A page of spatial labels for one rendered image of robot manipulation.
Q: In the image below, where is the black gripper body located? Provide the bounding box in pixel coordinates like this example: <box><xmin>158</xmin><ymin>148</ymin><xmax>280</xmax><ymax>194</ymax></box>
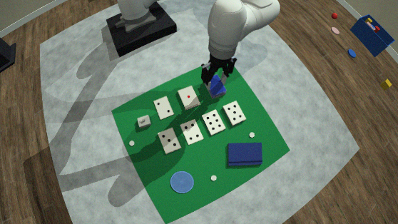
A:
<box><xmin>208</xmin><ymin>54</ymin><xmax>231</xmax><ymax>68</ymax></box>

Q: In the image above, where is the blue round disc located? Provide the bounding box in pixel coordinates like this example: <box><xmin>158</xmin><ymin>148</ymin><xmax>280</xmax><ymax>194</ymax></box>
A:
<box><xmin>170</xmin><ymin>171</ymin><xmax>194</xmax><ymax>193</ymax></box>

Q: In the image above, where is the green felt mat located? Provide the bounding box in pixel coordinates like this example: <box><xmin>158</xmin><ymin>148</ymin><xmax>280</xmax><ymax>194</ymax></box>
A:
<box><xmin>112</xmin><ymin>66</ymin><xmax>290</xmax><ymax>224</ymax></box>

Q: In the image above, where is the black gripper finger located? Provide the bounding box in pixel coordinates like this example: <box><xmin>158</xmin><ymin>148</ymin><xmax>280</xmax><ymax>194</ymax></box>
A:
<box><xmin>201</xmin><ymin>62</ymin><xmax>220</xmax><ymax>91</ymax></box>
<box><xmin>221</xmin><ymin>56</ymin><xmax>237</xmax><ymax>85</ymax></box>

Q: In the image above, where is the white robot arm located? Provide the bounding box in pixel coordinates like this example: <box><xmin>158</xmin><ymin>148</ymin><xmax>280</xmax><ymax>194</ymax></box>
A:
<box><xmin>115</xmin><ymin>0</ymin><xmax>280</xmax><ymax>60</ymax></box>

